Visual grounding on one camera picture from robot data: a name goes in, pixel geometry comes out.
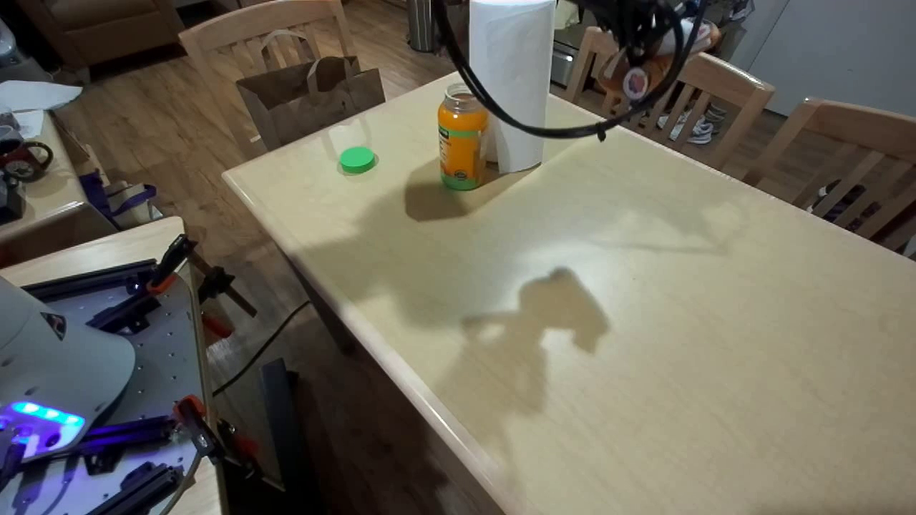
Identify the grey metal bin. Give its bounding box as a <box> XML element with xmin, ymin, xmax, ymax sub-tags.
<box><xmin>409</xmin><ymin>0</ymin><xmax>444</xmax><ymax>51</ymax></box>

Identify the grey robot mounting plate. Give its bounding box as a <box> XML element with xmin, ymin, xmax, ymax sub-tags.
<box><xmin>17</xmin><ymin>269</ymin><xmax>210</xmax><ymax>515</ymax></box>

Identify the small black clamp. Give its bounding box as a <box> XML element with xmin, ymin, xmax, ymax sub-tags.
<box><xmin>195</xmin><ymin>266</ymin><xmax>260</xmax><ymax>342</ymax></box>

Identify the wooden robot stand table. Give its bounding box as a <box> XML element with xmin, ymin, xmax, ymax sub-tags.
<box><xmin>0</xmin><ymin>214</ymin><xmax>228</xmax><ymax>515</ymax></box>

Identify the orange juice bottle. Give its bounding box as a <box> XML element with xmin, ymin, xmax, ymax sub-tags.
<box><xmin>436</xmin><ymin>83</ymin><xmax>492</xmax><ymax>196</ymax></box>

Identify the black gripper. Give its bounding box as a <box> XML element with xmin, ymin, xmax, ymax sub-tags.
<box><xmin>575</xmin><ymin>0</ymin><xmax>686</xmax><ymax>71</ymax></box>

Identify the black clamp with orange handle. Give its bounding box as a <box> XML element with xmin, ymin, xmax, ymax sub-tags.
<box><xmin>90</xmin><ymin>233</ymin><xmax>199</xmax><ymax>339</ymax></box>

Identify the white paper sheet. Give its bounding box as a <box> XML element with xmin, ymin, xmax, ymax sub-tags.
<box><xmin>0</xmin><ymin>77</ymin><xmax>87</xmax><ymax>140</ymax></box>

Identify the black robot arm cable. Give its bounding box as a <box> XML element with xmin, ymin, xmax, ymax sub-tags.
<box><xmin>434</xmin><ymin>0</ymin><xmax>711</xmax><ymax>144</ymax></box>

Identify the white paper towel roll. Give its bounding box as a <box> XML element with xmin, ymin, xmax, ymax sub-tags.
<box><xmin>468</xmin><ymin>0</ymin><xmax>560</xmax><ymax>177</ymax></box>

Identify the black looped strap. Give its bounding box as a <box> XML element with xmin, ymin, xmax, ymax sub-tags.
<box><xmin>0</xmin><ymin>137</ymin><xmax>54</xmax><ymax>183</ymax></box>

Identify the thin black floor cable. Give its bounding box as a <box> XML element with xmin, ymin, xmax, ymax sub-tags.
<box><xmin>210</xmin><ymin>297</ymin><xmax>318</xmax><ymax>399</ymax></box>

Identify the purple metal bracket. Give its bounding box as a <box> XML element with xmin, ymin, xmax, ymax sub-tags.
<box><xmin>80</xmin><ymin>140</ymin><xmax>160</xmax><ymax>233</ymax></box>

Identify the small wooden side table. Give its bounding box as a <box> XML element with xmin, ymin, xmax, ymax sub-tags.
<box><xmin>0</xmin><ymin>110</ymin><xmax>96</xmax><ymax>242</ymax></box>

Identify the light wooden slat-back chair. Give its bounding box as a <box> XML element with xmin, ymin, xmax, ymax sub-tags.
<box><xmin>175</xmin><ymin>0</ymin><xmax>359</xmax><ymax>161</ymax></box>
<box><xmin>564</xmin><ymin>23</ymin><xmax>780</xmax><ymax>169</ymax></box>
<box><xmin>741</xmin><ymin>96</ymin><xmax>916</xmax><ymax>262</ymax></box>

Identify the green plastic lid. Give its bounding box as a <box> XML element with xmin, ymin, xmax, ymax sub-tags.
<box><xmin>338</xmin><ymin>144</ymin><xmax>378</xmax><ymax>177</ymax></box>

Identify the white sneaker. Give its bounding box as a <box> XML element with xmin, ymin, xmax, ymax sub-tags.
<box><xmin>661</xmin><ymin>103</ymin><xmax>721</xmax><ymax>149</ymax></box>

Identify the brown paper bag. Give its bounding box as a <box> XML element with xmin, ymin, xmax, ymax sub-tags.
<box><xmin>235</xmin><ymin>27</ymin><xmax>391</xmax><ymax>151</ymax></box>

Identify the black and red clamp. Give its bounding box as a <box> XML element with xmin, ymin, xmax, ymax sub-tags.
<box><xmin>170</xmin><ymin>396</ymin><xmax>266</xmax><ymax>470</ymax></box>

